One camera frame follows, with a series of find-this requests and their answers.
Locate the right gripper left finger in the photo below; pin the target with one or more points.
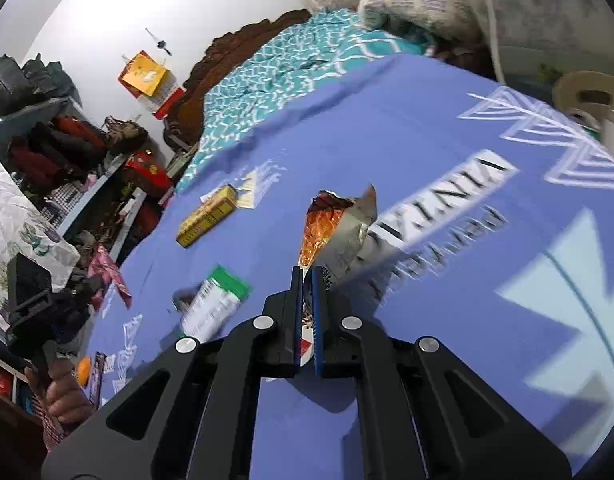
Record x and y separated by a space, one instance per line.
191 413

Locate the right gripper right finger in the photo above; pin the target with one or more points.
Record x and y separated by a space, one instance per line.
423 413

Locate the green white snack wrapper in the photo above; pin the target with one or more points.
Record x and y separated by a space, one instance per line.
205 307

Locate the silver orange chip bag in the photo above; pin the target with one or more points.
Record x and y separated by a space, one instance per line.
334 232

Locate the beige round trash bin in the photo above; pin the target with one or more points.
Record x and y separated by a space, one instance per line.
587 97

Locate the person's left hand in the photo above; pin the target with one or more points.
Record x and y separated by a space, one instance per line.
63 399

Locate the purple snack wrapper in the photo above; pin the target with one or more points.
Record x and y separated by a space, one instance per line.
105 268

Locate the cluttered storage shelf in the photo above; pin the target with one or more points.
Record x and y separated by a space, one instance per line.
47 150

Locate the blue patterned bed sheet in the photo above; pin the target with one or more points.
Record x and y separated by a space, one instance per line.
494 234

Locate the yellow cardboard box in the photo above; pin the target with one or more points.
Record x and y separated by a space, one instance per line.
208 215

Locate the dark wooden headboard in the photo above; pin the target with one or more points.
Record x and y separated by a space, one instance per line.
184 124

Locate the teal patterned quilt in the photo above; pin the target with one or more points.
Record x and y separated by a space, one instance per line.
294 63

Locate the grey checked pillow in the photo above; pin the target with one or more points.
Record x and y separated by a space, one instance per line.
448 19

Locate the clear plastic storage bin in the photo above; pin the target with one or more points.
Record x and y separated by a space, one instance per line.
535 42

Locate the yellow wall calendar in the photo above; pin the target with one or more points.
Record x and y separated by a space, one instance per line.
153 85

